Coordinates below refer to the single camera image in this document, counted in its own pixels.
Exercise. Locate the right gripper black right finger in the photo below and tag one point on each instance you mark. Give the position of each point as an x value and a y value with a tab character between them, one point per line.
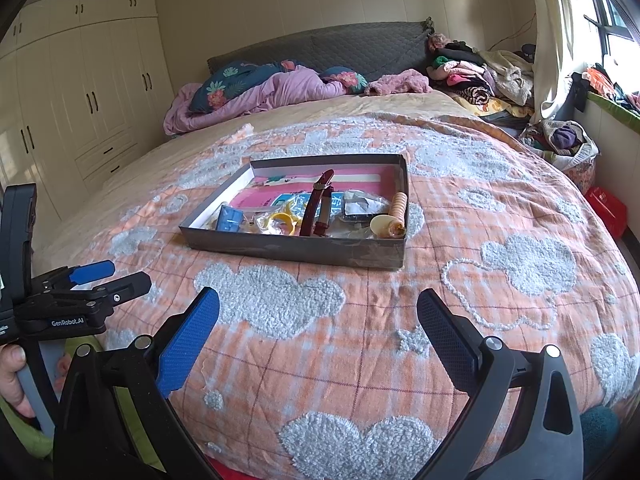
455	340

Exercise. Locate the small blue plastic box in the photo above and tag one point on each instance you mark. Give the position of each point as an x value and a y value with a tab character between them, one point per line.
229	219

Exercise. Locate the pile of clothes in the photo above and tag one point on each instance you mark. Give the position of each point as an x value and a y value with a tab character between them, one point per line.
489	84

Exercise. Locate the dark floral pillow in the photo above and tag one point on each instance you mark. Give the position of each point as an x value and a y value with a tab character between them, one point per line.
232	80

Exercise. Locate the dark grey quilted headboard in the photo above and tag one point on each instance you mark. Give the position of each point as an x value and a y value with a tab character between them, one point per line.
371	49

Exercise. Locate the red plastic container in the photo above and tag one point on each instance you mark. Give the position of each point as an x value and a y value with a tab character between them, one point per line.
609	209

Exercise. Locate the brown leather strap wristwatch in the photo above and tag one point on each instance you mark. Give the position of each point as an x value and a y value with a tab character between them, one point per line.
320	186

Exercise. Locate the tan bed sheet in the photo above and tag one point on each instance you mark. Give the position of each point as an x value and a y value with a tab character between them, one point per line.
300	110

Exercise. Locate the cream curtain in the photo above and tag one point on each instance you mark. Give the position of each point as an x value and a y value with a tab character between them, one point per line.
557	56

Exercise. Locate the dark cardboard box tray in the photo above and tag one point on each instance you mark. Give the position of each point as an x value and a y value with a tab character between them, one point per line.
339	210

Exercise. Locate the orange plaid floral blanket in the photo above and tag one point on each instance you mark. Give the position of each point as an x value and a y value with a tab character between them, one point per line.
319	371

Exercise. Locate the silver jewelry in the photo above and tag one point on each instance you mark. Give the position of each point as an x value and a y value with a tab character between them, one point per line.
360	206

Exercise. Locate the pink fuzzy garment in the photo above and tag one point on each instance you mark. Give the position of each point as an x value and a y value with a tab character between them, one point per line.
408	81

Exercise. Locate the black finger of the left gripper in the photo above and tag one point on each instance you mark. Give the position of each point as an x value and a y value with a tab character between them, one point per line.
114	293

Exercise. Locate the purple crumpled quilt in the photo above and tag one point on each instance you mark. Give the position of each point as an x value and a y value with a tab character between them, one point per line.
282	89

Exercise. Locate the cream built-in wardrobe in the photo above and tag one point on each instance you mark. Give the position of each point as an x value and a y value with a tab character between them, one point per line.
84	91

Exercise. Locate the person's left hand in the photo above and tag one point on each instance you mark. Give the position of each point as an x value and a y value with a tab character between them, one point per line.
13	359

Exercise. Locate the yellow rings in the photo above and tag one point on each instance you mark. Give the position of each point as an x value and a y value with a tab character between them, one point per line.
280	219

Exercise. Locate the clothes on window sill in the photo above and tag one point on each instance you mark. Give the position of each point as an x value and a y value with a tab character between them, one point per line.
593	84

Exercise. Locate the pink booklet with blue label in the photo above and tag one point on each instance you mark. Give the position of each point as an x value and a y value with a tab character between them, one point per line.
265	190

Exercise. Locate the bag of clothes on floor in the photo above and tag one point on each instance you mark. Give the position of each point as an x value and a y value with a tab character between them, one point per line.
567	147

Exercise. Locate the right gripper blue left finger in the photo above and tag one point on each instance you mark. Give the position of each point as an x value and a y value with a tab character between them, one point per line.
180	340

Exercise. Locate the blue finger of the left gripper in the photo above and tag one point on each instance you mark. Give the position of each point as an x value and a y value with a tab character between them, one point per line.
81	275

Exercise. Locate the window with metal grille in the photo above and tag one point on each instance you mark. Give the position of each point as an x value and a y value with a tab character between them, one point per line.
617	19

